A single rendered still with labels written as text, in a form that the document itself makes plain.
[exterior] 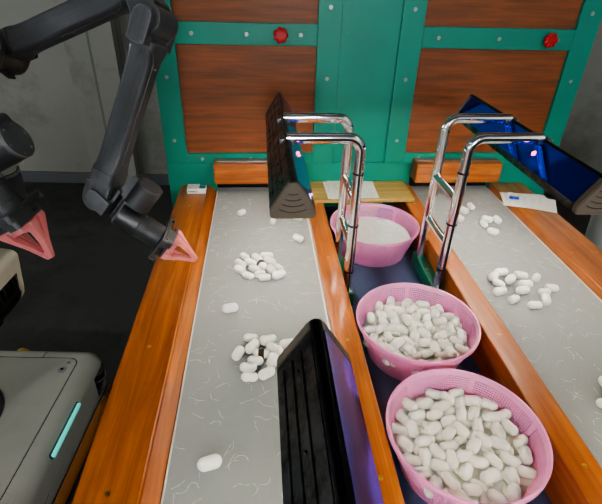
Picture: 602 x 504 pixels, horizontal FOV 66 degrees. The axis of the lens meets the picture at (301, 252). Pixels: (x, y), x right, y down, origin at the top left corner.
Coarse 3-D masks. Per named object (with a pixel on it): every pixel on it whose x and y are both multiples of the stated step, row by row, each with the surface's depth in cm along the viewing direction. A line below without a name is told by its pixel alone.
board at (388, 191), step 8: (312, 184) 158; (320, 184) 159; (376, 184) 160; (384, 184) 160; (392, 184) 160; (400, 184) 160; (312, 192) 155; (320, 192) 153; (384, 192) 154; (392, 192) 155; (400, 192) 155; (408, 192) 155; (320, 200) 148; (328, 200) 149; (336, 200) 149; (368, 200) 150; (376, 200) 150; (384, 200) 150; (392, 200) 150; (400, 200) 151; (408, 200) 151
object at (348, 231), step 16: (288, 112) 108; (304, 112) 109; (320, 112) 109; (336, 112) 110; (352, 128) 111; (352, 144) 98; (352, 192) 104; (352, 208) 105; (352, 224) 107; (336, 240) 128; (352, 240) 109; (352, 256) 112; (352, 272) 115; (352, 288) 119; (352, 304) 118
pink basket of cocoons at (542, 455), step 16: (400, 384) 84; (416, 384) 87; (432, 384) 88; (448, 384) 89; (480, 384) 87; (496, 384) 85; (400, 400) 85; (496, 400) 85; (512, 400) 83; (512, 416) 83; (528, 416) 80; (528, 432) 80; (544, 432) 77; (544, 448) 75; (400, 464) 77; (544, 464) 73; (416, 480) 72; (544, 480) 69; (448, 496) 67; (528, 496) 67
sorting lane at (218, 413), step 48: (240, 192) 160; (240, 240) 132; (288, 240) 133; (240, 288) 113; (288, 288) 114; (192, 336) 98; (240, 336) 98; (288, 336) 99; (192, 384) 87; (240, 384) 87; (192, 432) 78; (240, 432) 78; (192, 480) 71; (240, 480) 71
